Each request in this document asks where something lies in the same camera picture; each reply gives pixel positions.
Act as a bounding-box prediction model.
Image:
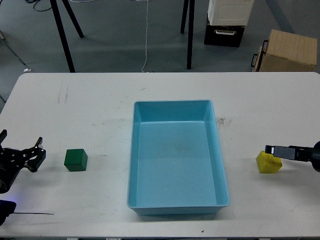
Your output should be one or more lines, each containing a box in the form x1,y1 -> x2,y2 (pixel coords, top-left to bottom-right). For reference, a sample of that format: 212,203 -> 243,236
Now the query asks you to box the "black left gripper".
0,129 -> 46,194

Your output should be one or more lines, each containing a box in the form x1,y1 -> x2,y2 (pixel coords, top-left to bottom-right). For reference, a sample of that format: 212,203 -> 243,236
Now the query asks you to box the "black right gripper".
264,141 -> 320,173

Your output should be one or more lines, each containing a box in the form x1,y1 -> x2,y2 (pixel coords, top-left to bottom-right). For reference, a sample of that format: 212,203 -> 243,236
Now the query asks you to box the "yellow wooden cube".
256,151 -> 283,174

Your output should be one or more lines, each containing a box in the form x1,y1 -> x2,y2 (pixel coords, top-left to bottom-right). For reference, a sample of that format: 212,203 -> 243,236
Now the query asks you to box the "green wooden cube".
64,148 -> 88,172

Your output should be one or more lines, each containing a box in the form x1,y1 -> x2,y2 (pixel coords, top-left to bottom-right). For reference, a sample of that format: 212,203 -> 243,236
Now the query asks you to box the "black storage box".
204,20 -> 245,48

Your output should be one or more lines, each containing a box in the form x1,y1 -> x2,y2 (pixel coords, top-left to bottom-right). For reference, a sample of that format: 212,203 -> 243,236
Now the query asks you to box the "grey metal chair leg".
0,32 -> 26,66

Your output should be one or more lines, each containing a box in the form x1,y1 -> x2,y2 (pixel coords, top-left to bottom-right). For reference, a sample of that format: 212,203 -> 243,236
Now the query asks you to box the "light blue plastic bin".
127,100 -> 230,216

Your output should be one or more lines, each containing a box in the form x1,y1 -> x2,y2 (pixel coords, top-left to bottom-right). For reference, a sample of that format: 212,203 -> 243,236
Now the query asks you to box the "black table leg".
186,0 -> 195,70
180,0 -> 189,34
62,0 -> 84,38
50,0 -> 75,73

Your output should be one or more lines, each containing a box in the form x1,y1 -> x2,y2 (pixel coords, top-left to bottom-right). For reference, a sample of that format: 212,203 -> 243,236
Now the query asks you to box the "black table leg left rear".
62,0 -> 84,38

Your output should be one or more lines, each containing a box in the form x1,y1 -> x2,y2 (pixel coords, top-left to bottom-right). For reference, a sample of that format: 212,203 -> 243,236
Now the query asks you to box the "black table leg right rear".
180,0 -> 189,34

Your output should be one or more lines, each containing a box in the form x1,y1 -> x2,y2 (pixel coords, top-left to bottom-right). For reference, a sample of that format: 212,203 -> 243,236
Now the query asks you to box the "thin black cable tie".
12,212 -> 54,216

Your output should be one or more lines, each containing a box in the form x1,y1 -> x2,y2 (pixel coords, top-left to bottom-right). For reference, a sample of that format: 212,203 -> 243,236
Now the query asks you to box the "black floor cable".
24,0 -> 53,12

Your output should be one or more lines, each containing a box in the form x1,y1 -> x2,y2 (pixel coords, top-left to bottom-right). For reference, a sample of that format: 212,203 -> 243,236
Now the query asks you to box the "white hanging cable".
140,0 -> 154,74

